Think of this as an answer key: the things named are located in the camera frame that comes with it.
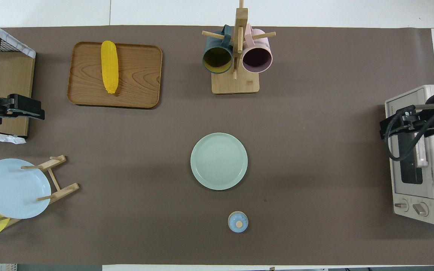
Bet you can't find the yellow corn cob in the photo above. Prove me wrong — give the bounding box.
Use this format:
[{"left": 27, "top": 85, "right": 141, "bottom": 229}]
[{"left": 101, "top": 40, "right": 119, "bottom": 94}]

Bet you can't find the wood and wire shelf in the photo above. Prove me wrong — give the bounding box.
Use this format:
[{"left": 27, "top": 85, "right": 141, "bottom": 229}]
[{"left": 0, "top": 15, "right": 37, "bottom": 144}]

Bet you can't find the small blue bell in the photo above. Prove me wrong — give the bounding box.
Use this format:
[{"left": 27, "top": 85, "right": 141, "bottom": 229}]
[{"left": 228, "top": 211, "right": 249, "bottom": 233}]

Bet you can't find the toaster oven glass door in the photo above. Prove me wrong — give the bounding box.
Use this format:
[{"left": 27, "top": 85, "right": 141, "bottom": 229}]
[{"left": 386, "top": 99, "right": 434, "bottom": 199}]

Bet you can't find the wooden serving tray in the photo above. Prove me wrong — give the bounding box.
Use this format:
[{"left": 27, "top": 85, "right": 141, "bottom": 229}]
[{"left": 67, "top": 41, "right": 163, "bottom": 110}]

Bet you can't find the wooden mug tree stand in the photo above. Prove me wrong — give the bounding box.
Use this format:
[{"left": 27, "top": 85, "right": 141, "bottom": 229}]
[{"left": 202, "top": 0, "right": 277, "bottom": 94}]

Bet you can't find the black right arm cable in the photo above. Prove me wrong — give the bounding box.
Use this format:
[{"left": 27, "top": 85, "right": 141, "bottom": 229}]
[{"left": 385, "top": 99, "right": 434, "bottom": 162}]

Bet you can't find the pale green round plate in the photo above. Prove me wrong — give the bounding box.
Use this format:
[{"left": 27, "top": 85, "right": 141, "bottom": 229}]
[{"left": 190, "top": 132, "right": 248, "bottom": 191}]

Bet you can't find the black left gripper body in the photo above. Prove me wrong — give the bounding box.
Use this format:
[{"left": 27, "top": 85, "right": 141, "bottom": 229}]
[{"left": 0, "top": 97, "right": 21, "bottom": 125}]

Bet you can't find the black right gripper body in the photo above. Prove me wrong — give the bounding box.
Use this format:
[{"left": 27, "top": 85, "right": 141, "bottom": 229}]
[{"left": 402, "top": 104, "right": 434, "bottom": 132}]

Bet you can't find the brown table mat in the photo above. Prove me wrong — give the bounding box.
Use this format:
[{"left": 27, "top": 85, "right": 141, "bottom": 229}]
[{"left": 0, "top": 26, "right": 434, "bottom": 265}]

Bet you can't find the wooden plate rack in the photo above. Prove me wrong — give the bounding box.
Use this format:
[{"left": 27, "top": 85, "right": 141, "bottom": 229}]
[{"left": 0, "top": 155, "right": 80, "bottom": 228}]

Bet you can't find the dark blue mug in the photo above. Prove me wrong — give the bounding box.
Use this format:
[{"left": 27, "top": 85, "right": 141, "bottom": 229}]
[{"left": 202, "top": 25, "right": 234, "bottom": 75}]

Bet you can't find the pink mug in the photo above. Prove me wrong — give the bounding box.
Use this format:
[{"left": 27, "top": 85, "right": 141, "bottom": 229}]
[{"left": 242, "top": 23, "right": 274, "bottom": 74}]

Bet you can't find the light blue plate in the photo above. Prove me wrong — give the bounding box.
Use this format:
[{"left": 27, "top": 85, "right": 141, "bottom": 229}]
[{"left": 0, "top": 158, "right": 52, "bottom": 219}]

